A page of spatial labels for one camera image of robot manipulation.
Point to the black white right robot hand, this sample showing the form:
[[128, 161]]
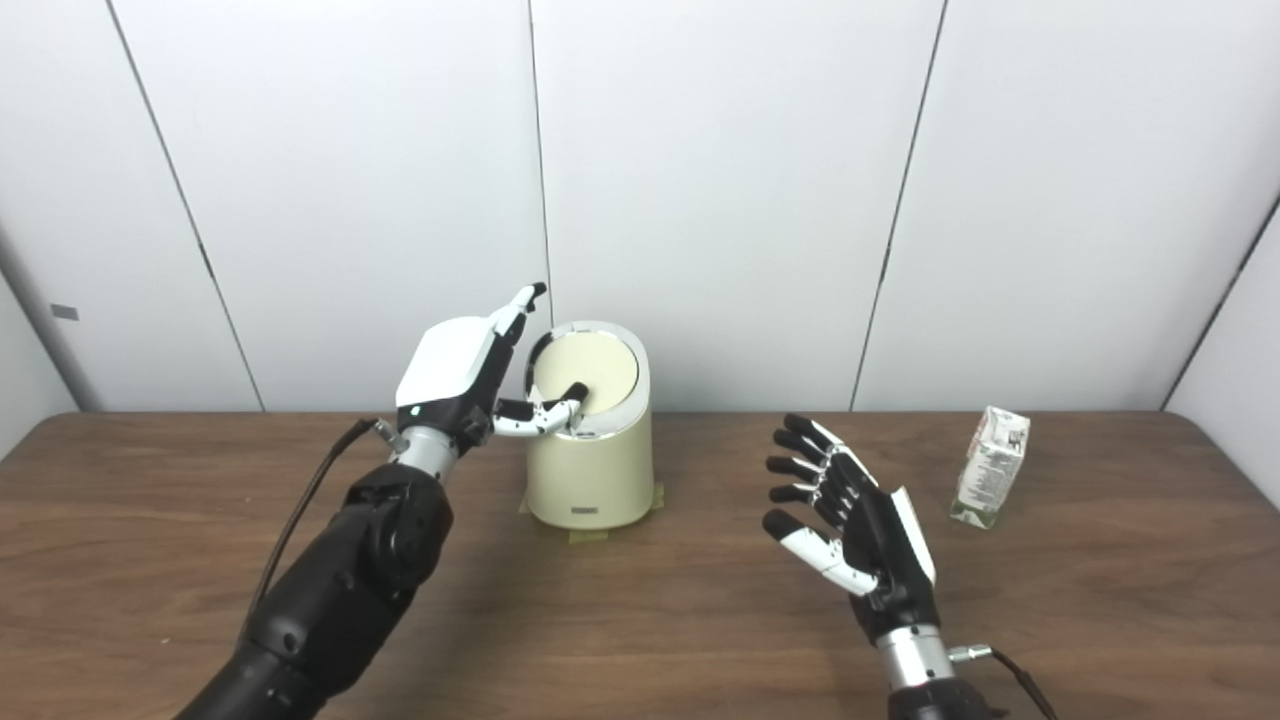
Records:
[[880, 545]]

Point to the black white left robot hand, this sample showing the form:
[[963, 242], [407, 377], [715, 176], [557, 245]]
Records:
[[450, 370]]

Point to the white green milk carton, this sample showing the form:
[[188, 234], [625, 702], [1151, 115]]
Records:
[[990, 468]]

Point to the cream round bin lid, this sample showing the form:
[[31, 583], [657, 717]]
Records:
[[600, 362]]

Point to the cream-colored bin body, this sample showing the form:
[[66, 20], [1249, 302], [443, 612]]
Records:
[[592, 475]]

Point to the small grey wall label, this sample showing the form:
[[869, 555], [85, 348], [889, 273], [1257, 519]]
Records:
[[64, 312]]

